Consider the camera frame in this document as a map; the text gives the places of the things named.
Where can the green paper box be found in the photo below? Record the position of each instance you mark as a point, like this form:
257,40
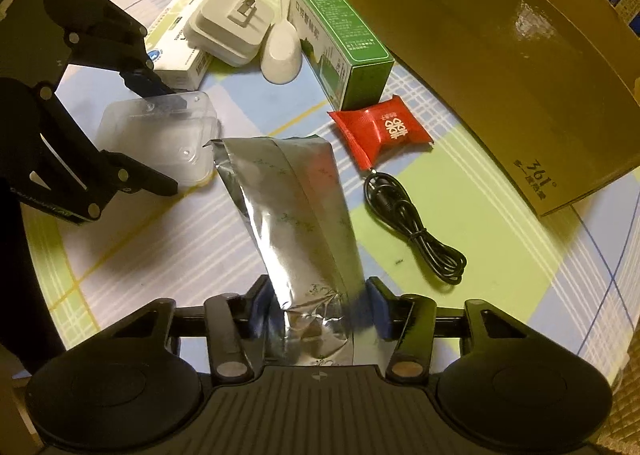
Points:
330,30

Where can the silver foil bag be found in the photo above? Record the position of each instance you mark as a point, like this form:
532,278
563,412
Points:
300,215

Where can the brown cardboard box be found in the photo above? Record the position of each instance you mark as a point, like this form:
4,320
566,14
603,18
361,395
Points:
475,60

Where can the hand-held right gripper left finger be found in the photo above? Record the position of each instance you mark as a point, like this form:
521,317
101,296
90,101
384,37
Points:
261,307

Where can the red candy packet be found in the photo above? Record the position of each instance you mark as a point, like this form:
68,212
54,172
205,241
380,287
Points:
380,130

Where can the checkered cloth desktop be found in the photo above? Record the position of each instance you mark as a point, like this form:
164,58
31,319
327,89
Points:
175,245

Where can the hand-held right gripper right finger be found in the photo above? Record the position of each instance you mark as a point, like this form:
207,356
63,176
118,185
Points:
379,310

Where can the white ceramic spoon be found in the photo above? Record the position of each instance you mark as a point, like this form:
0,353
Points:
280,60

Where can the white medicine box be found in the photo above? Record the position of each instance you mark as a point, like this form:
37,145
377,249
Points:
182,70

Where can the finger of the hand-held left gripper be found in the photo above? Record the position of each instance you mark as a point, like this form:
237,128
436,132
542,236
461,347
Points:
142,80
150,180

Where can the clear plastic box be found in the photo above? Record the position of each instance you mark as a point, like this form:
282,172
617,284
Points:
160,135

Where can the white plug charger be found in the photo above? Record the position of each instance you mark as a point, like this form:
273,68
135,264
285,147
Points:
225,37

